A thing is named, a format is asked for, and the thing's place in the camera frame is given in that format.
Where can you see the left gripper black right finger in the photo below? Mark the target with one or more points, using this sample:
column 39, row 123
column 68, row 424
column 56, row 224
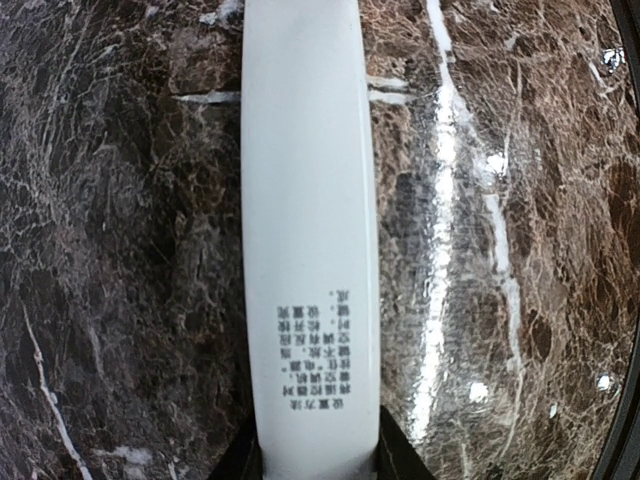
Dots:
column 396, row 458

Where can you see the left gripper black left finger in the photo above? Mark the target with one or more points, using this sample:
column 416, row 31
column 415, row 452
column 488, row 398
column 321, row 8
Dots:
column 242, row 459

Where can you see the white remote control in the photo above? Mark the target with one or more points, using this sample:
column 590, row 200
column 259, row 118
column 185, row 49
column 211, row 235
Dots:
column 310, row 240

